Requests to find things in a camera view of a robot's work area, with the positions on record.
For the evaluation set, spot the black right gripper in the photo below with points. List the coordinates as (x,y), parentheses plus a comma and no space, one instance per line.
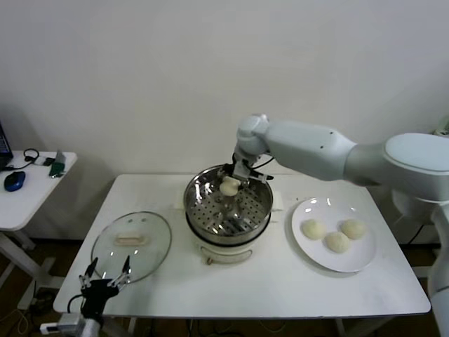
(242,165)

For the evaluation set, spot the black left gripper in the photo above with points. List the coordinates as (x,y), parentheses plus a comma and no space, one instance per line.
(94,293)

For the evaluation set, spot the white steamed baozi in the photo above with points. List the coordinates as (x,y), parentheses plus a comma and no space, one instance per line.
(353,230)
(313,230)
(336,242)
(228,186)

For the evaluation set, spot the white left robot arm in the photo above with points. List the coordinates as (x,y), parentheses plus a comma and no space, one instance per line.
(92,329)

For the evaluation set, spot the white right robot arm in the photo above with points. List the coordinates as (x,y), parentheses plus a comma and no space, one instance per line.
(301,147)

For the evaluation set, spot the perforated steel steamer basket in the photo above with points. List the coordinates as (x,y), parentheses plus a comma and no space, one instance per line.
(259,196)

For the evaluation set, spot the white electric cooker base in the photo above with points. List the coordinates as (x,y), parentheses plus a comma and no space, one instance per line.
(228,254)

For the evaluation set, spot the white side table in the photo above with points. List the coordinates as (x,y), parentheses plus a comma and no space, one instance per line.
(21,207)

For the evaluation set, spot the large white plate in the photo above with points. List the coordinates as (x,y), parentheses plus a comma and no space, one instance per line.
(315,256)

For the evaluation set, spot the white main table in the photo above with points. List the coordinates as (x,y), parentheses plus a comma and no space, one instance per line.
(245,288)

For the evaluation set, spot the green circuit board item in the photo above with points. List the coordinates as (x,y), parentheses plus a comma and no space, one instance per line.
(58,165)

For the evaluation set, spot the small black box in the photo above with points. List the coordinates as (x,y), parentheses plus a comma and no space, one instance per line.
(49,161)

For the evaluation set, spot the small white adapter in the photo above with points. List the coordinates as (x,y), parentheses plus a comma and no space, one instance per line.
(40,161)

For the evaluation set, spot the blue computer mouse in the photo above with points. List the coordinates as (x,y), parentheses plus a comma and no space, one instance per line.
(15,180)

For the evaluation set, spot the dark laptop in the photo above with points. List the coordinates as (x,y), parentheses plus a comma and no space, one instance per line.
(3,144)

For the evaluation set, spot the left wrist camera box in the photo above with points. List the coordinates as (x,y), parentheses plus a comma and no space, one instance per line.
(70,321)

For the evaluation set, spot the white desk frame foot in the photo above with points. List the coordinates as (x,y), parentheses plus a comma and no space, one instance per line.
(422,272)

